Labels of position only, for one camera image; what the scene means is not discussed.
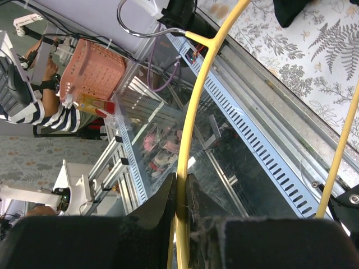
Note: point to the person in striped shirt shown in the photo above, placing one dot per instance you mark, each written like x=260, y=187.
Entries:
x=51, y=113

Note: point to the orange plastic basket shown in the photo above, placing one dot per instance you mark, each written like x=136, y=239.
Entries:
x=92, y=70

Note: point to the yellow hanger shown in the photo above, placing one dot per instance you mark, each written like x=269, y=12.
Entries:
x=181, y=220

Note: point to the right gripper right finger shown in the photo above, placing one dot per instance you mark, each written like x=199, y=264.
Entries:
x=221, y=240

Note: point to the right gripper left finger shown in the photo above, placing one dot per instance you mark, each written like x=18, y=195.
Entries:
x=139, y=240

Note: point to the bottle with yellow liquid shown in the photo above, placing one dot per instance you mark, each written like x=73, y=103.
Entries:
x=90, y=105

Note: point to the black t shirt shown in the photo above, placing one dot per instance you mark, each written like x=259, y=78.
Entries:
x=287, y=10

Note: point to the aluminium rail frame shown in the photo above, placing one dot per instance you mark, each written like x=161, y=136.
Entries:
x=257, y=149

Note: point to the floral table mat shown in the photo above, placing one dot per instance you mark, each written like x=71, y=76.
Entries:
x=316, y=56

